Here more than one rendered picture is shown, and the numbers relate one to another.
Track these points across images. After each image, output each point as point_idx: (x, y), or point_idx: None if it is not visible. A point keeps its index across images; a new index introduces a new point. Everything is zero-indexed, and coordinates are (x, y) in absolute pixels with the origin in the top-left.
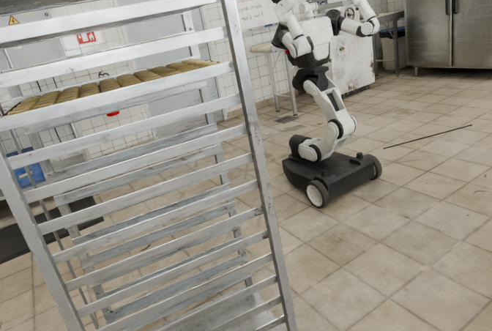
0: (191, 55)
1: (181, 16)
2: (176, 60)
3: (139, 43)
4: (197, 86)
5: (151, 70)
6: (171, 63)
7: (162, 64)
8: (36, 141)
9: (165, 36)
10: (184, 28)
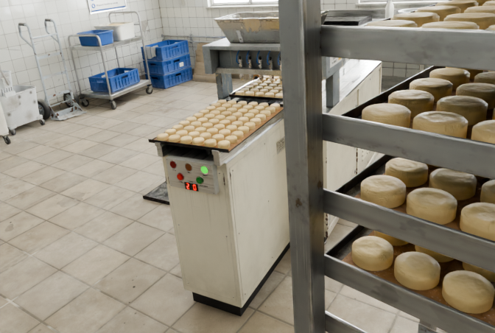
0: (320, 258)
1: (309, 153)
2: (373, 275)
3: (494, 247)
4: (333, 328)
5: (493, 291)
6: (390, 286)
7: (422, 298)
8: None
9: (391, 212)
10: (311, 188)
